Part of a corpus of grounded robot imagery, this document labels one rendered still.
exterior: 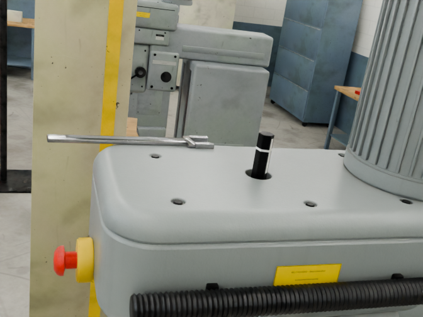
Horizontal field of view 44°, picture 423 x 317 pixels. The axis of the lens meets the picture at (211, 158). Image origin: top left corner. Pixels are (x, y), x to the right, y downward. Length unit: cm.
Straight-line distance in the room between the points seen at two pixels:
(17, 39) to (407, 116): 921
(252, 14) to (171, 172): 971
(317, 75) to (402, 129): 731
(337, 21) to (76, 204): 602
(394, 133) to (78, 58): 182
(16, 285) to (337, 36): 586
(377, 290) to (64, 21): 191
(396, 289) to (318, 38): 734
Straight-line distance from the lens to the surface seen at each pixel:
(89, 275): 71
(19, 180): 522
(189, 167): 71
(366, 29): 822
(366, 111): 79
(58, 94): 242
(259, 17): 1042
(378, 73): 76
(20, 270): 392
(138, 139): 78
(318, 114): 825
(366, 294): 69
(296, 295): 65
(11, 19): 905
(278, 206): 64
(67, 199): 261
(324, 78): 812
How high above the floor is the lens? 215
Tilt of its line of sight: 20 degrees down
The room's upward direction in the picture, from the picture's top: 8 degrees clockwise
